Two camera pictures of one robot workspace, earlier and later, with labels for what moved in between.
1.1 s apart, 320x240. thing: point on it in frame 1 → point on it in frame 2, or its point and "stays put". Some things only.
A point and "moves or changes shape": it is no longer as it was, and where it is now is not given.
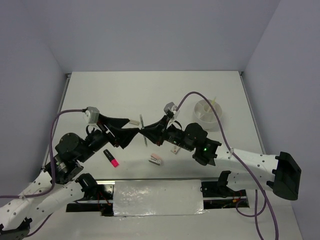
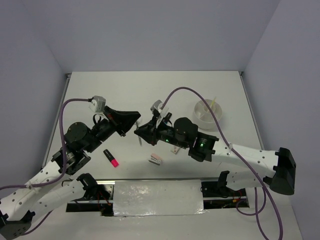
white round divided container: x=204 y=115 stays put
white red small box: x=175 y=149 stays put
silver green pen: x=142 y=127 moves or changes shape
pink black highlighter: x=113 y=161 stays put
